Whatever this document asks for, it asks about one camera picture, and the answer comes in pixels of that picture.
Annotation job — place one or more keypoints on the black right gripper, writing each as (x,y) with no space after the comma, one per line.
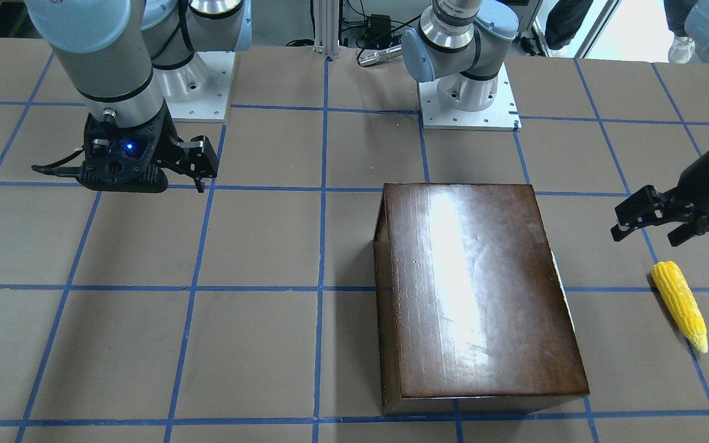
(197,159)

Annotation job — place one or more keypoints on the wooden drawer with white handle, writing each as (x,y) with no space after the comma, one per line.
(561,286)

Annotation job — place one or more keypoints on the yellow toy corn cob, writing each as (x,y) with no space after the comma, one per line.
(681,304)

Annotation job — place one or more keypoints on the dark brown wooden drawer cabinet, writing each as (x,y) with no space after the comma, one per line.
(469,308)

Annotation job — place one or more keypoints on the silver cylindrical tool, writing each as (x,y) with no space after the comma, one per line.
(380,56)

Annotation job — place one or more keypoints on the black electronics box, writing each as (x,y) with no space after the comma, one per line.
(376,24)

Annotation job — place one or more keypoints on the black camera mount image left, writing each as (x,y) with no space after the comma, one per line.
(121,163)

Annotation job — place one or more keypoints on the white base plate image left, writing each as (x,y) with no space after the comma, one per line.
(201,90)

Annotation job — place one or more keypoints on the white base plate image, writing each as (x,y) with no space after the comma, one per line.
(201,90)
(471,114)

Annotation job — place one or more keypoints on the black cable image left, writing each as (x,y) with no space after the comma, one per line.
(59,168)

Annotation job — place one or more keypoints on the white base plate image right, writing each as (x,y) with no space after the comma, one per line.
(471,114)

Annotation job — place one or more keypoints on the aluminium frame post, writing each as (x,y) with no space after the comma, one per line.
(326,27)

